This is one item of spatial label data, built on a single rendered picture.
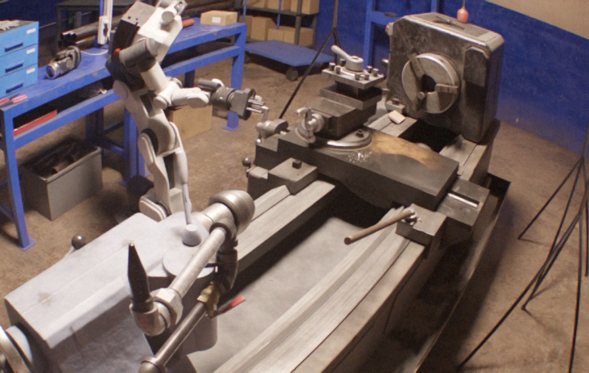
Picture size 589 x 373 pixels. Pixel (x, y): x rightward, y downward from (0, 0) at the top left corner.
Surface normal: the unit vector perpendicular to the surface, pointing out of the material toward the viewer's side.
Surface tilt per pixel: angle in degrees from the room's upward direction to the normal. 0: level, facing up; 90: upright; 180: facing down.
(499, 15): 90
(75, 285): 0
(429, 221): 0
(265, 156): 90
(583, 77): 90
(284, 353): 0
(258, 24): 90
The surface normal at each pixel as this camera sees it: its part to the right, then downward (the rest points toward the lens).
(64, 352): 0.84, 0.20
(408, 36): -0.55, 0.37
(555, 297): 0.07, -0.87
